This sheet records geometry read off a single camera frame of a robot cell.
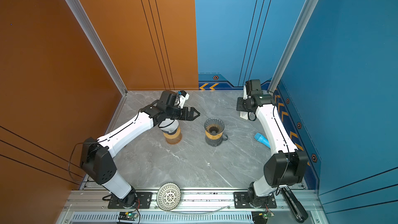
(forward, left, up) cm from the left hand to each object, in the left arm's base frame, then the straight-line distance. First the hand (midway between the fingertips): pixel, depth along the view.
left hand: (194, 112), depth 81 cm
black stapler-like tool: (-39, -46, -16) cm, 63 cm away
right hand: (+4, -25, +1) cm, 25 cm away
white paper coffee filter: (-4, +13, -9) cm, 17 cm away
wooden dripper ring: (-8, -10, -11) cm, 17 cm away
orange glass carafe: (-6, +13, -20) cm, 25 cm away
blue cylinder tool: (-5, -39, -18) cm, 43 cm away
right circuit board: (-43, -32, -23) cm, 58 cm away
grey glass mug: (-8, -12, -17) cm, 23 cm away
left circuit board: (-43, +30, -23) cm, 57 cm away
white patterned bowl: (-36, +12, -21) cm, 43 cm away
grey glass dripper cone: (-2, -11, -9) cm, 15 cm away
